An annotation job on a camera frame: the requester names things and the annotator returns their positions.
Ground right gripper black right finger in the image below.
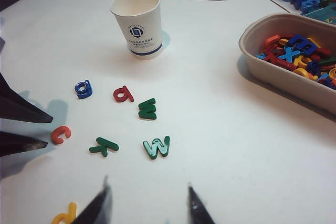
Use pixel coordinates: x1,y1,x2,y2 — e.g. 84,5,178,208
185,182,219,224

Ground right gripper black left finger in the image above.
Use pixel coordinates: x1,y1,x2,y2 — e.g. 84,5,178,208
74,175,114,224

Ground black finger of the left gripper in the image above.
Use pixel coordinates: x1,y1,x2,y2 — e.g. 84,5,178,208
0,71,54,124
0,130,49,158

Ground orange letter c magnet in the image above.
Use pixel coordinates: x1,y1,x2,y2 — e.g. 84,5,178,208
50,125,72,145

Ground yellow letter magnet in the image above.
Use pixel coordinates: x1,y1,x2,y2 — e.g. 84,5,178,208
51,202,78,224

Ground green letter k magnet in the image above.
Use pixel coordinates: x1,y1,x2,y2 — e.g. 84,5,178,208
88,136,120,157

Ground blue letter g magnet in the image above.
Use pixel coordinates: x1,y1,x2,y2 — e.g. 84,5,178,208
74,79,93,100

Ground green letter w magnet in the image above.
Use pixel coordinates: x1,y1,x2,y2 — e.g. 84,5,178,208
142,135,171,160
138,98,158,121

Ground red letter a magnet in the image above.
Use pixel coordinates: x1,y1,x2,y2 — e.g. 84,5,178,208
113,85,135,103

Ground white paper cup blue logo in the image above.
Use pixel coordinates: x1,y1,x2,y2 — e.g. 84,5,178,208
110,0,165,61

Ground red plastic letter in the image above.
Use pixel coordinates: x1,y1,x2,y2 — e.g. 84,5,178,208
311,46,332,57
265,52,295,70

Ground yellow plastic letter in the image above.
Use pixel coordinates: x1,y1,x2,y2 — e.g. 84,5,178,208
293,56,310,77

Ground light blue letter x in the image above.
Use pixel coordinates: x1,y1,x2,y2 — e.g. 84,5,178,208
283,46,300,62

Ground dark blue plastic letter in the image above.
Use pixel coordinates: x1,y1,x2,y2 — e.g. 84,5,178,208
307,60,322,74
288,34,319,53

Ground orange plastic letter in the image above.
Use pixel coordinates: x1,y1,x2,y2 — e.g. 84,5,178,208
263,35,279,52

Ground beige paper pulp tray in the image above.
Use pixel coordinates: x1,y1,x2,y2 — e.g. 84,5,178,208
238,13,336,116

